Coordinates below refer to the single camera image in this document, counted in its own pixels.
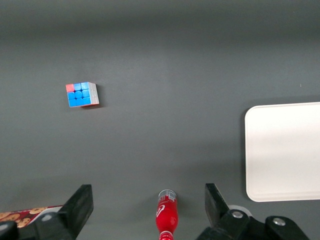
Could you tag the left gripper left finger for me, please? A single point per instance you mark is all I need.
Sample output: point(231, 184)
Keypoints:
point(75, 212)

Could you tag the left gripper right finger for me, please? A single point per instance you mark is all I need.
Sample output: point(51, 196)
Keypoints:
point(220, 217)

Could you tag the red cookie box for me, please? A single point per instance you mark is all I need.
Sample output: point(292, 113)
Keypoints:
point(15, 216)

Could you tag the white rectangular tray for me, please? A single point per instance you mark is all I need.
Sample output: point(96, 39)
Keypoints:
point(285, 152)

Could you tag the red plastic bottle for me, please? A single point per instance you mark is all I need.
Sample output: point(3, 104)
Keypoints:
point(167, 215)

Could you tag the multicolour puzzle cube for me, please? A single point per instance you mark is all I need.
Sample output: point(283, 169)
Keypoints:
point(78, 96)

